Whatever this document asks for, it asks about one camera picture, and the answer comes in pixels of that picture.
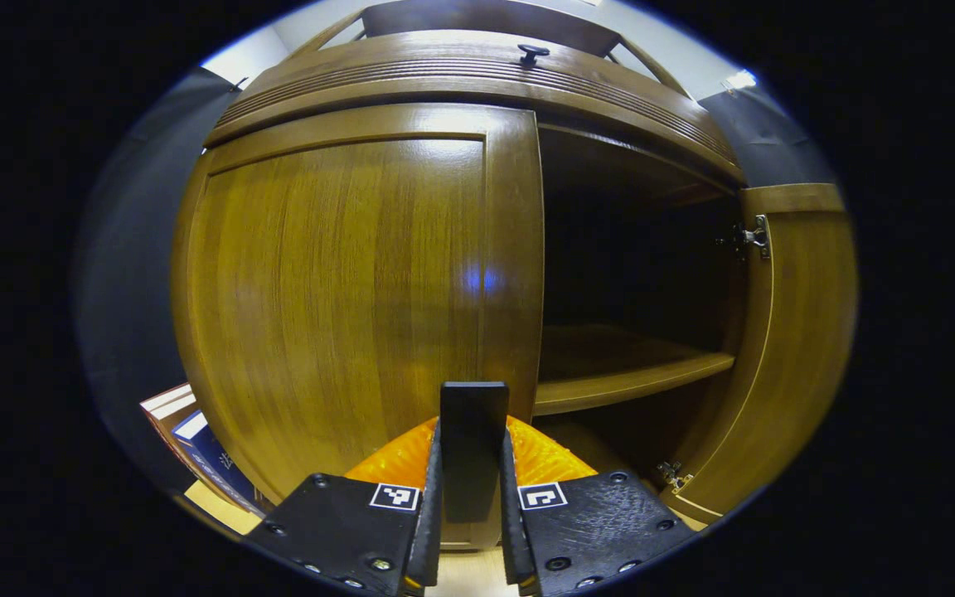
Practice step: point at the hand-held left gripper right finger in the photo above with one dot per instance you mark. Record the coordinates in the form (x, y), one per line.
(513, 539)

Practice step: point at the small ceiling light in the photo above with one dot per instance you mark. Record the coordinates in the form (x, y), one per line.
(739, 80)

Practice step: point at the wooden shoe cabinet door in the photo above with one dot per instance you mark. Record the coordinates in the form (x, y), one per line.
(801, 348)
(345, 290)

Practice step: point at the black round drawer knob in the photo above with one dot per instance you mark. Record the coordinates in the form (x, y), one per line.
(533, 54)

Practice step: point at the blue covered book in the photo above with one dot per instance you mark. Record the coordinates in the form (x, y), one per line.
(216, 464)

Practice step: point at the metal door hinge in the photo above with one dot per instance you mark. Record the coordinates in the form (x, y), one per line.
(673, 474)
(753, 236)

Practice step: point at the beige covered book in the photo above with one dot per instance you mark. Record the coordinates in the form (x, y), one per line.
(169, 406)

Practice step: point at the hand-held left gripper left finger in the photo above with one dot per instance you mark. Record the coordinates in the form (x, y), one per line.
(430, 539)

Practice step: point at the wooden double-door shoe cabinet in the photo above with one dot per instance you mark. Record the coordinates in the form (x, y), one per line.
(361, 290)

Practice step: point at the wooden inner cabinet shelf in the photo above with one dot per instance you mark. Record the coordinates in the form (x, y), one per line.
(627, 373)

